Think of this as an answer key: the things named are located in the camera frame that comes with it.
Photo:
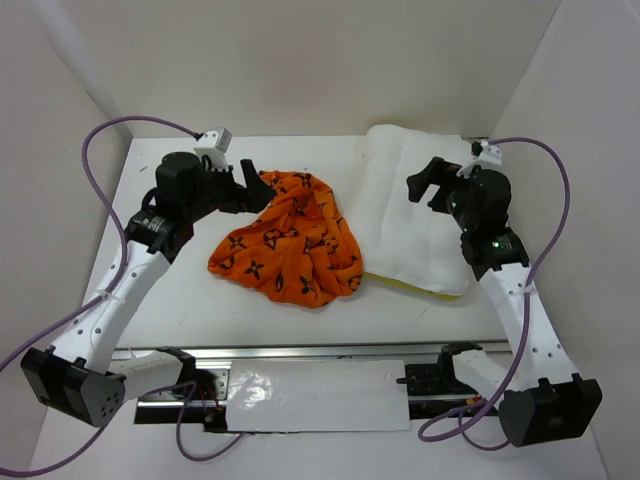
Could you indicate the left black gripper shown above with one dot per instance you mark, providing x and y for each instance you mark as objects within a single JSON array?
[{"x": 258, "y": 192}]

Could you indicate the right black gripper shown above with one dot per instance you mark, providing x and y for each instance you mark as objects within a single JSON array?
[{"x": 439, "y": 172}]

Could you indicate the orange patterned pillowcase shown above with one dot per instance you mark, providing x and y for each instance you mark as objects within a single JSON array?
[{"x": 300, "y": 250}]

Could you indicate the white pillow with yellow edge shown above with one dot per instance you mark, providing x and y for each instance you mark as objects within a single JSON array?
[{"x": 406, "y": 244}]

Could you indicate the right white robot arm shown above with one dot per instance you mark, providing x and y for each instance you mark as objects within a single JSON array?
[{"x": 541, "y": 397}]

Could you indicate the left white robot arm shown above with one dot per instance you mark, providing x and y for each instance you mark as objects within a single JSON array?
[{"x": 74, "y": 375}]

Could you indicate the white cover plate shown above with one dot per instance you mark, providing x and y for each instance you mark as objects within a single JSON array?
[{"x": 271, "y": 396}]

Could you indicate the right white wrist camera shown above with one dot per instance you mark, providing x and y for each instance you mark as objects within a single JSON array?
[{"x": 484, "y": 156}]

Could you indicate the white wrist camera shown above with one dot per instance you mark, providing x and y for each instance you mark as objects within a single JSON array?
[
  {"x": 211, "y": 149},
  {"x": 484, "y": 156}
]

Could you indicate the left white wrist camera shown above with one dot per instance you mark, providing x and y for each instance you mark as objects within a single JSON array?
[{"x": 211, "y": 149}]

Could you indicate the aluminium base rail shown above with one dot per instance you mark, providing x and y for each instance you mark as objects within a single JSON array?
[{"x": 430, "y": 389}]

